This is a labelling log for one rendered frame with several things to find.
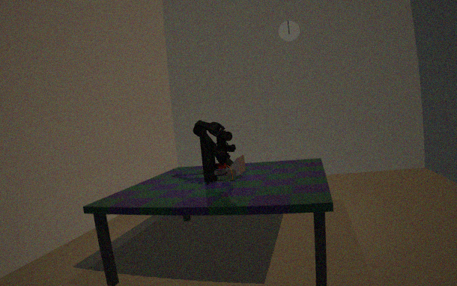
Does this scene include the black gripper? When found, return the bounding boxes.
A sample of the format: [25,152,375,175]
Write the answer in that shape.
[214,141,230,165]

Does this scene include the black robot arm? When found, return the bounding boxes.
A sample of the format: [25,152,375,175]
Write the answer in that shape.
[193,120,236,168]

